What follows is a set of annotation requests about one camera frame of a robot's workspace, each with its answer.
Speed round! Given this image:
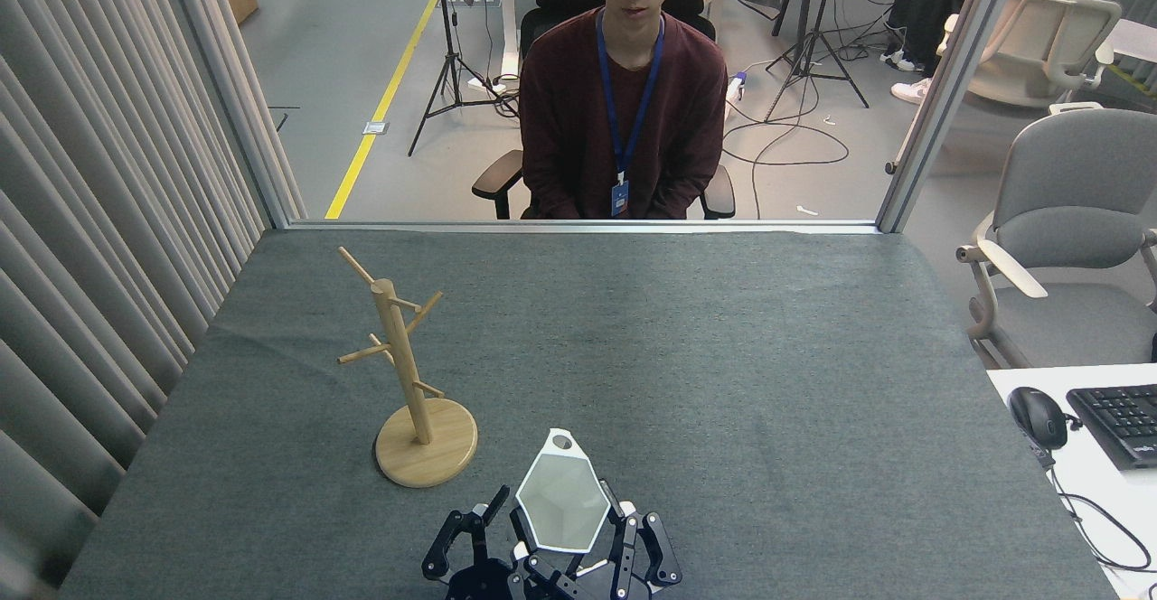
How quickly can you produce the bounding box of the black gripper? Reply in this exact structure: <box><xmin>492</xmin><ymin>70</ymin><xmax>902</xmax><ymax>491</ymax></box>
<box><xmin>510</xmin><ymin>482</ymin><xmax>684</xmax><ymax>600</ymax></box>
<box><xmin>422</xmin><ymin>485</ymin><xmax>521</xmax><ymax>600</ymax></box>

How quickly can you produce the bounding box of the white hexagonal cup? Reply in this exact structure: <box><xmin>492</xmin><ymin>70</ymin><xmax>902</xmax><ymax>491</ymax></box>
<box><xmin>515</xmin><ymin>428</ymin><xmax>612</xmax><ymax>554</ymax></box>

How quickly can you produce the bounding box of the wooden cup rack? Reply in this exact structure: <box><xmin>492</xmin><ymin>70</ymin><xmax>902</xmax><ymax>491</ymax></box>
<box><xmin>337</xmin><ymin>246</ymin><xmax>479</xmax><ymax>490</ymax></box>

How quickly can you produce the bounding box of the grey felt table cover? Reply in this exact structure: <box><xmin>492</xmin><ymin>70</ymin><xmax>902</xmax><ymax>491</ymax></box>
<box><xmin>56</xmin><ymin>228</ymin><xmax>1122</xmax><ymax>600</ymax></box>

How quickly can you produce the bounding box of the seated person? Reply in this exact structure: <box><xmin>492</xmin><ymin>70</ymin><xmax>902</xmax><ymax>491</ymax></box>
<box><xmin>518</xmin><ymin>0</ymin><xmax>730</xmax><ymax>220</ymax></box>

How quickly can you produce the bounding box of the black computer mouse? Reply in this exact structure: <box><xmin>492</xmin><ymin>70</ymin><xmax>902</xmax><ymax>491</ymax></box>
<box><xmin>1009</xmin><ymin>387</ymin><xmax>1070</xmax><ymax>450</ymax></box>

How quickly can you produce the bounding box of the beige curtain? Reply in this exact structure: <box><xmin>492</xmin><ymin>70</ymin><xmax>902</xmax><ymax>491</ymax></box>
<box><xmin>0</xmin><ymin>0</ymin><xmax>272</xmax><ymax>600</ymax></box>

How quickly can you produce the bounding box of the black tripod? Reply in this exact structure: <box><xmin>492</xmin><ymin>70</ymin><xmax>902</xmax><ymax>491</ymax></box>
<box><xmin>764</xmin><ymin>0</ymin><xmax>870</xmax><ymax>122</ymax></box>
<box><xmin>408</xmin><ymin>0</ymin><xmax>521</xmax><ymax>158</ymax></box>

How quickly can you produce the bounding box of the white desk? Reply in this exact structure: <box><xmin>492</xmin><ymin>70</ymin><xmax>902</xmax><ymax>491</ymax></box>
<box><xmin>985</xmin><ymin>363</ymin><xmax>1157</xmax><ymax>600</ymax></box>

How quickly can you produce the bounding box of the black keyboard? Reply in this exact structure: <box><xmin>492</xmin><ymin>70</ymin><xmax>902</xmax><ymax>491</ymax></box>
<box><xmin>1067</xmin><ymin>384</ymin><xmax>1157</xmax><ymax>472</ymax></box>

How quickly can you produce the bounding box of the grey office chair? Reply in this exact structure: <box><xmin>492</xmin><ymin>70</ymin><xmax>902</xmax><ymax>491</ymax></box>
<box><xmin>956</xmin><ymin>103</ymin><xmax>1157</xmax><ymax>370</ymax></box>

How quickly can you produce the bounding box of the standing person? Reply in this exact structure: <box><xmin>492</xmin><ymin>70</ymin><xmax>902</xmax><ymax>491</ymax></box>
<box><xmin>880</xmin><ymin>0</ymin><xmax>986</xmax><ymax>105</ymax></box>

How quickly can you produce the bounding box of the beige office chair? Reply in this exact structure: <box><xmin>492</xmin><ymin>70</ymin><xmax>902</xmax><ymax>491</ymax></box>
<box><xmin>936</xmin><ymin>0</ymin><xmax>1123</xmax><ymax>111</ymax></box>

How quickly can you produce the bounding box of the silver table edge rail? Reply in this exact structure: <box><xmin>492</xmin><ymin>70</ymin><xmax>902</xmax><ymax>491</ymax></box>
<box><xmin>287</xmin><ymin>219</ymin><xmax>880</xmax><ymax>236</ymax></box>

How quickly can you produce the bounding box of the blue lanyard with badge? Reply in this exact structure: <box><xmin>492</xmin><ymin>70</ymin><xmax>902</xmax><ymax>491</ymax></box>
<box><xmin>596</xmin><ymin>11</ymin><xmax>667</xmax><ymax>219</ymax></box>

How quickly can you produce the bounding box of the black mouse cable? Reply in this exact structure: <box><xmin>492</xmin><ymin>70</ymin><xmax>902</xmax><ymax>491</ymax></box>
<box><xmin>1021</xmin><ymin>428</ymin><xmax>1157</xmax><ymax>576</ymax></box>

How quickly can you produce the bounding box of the black floor cable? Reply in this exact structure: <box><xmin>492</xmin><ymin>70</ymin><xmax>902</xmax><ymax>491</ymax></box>
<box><xmin>721</xmin><ymin>58</ymin><xmax>851</xmax><ymax>220</ymax></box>

